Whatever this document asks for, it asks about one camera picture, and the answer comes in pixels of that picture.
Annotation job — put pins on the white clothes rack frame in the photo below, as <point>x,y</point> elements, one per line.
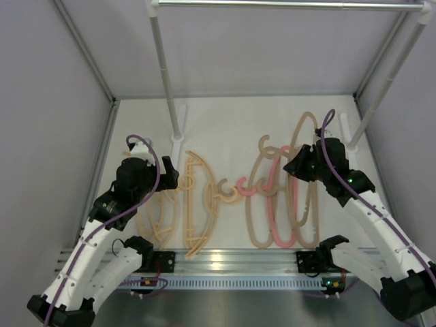
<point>275,48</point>

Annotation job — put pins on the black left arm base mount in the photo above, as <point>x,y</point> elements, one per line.
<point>158,262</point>

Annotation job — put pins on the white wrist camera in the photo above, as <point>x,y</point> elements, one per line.
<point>325,132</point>
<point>138,149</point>

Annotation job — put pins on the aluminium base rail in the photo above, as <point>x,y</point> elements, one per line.
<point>211,262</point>

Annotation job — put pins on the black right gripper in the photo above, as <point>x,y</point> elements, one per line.
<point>298,163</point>

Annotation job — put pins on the tan hanger of group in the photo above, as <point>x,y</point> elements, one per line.
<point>260,197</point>

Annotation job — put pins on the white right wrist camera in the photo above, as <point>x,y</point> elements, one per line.
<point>325,132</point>

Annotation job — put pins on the pink plastic hanger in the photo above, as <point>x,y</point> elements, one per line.
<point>280,231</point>

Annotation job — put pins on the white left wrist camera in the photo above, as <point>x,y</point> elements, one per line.
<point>138,149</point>

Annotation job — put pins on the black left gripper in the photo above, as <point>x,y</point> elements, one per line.
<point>169,180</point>

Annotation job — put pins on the white slotted cable duct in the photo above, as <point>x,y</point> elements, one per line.
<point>234,283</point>

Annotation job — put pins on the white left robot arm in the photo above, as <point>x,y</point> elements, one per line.
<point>81,287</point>

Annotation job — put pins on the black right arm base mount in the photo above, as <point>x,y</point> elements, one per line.
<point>312,262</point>

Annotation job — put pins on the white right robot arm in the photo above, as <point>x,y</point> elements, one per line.
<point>404,278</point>

